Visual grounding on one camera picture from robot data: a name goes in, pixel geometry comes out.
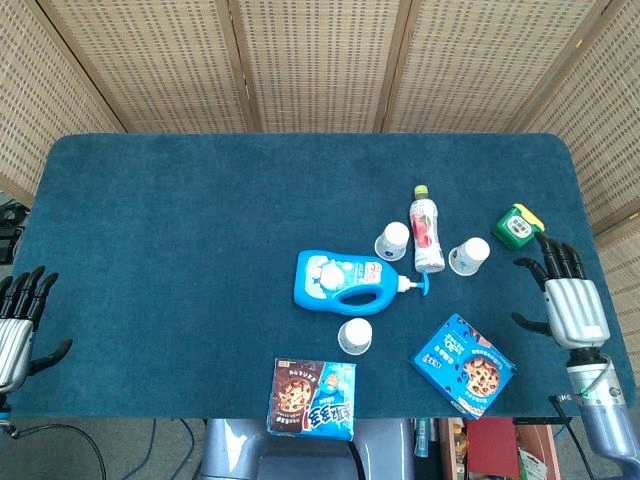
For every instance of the blue pump detergent bottle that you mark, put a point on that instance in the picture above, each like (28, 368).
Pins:
(320, 295)

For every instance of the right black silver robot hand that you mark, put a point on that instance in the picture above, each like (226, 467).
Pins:
(572, 310)

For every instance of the brown and blue cookie box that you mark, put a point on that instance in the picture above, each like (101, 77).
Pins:
(295, 395)

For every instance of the red cardboard box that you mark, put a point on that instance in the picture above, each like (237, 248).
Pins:
(492, 445)

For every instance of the grey-blue robot torso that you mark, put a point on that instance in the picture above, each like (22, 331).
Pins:
(235, 450)

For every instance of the dark blue carpet mat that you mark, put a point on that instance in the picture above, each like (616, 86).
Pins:
(200, 250)

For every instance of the orange brown storage crate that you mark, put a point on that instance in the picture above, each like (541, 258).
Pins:
(542, 445)

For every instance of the woven rattan folding screen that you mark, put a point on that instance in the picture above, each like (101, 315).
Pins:
(320, 60)

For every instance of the black electronic equipment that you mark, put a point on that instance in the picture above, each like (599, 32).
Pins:
(10, 245)

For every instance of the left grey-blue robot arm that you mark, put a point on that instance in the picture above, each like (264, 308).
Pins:
(4, 407)

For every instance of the green box yellow lid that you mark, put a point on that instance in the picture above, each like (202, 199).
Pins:
(515, 230)

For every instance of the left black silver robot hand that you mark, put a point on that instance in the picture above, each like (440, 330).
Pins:
(15, 345)

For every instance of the white floral paper cup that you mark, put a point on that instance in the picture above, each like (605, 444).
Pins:
(470, 252)
(395, 237)
(356, 332)

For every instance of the pink juice bottle green cap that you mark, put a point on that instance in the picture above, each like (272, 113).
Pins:
(426, 235)

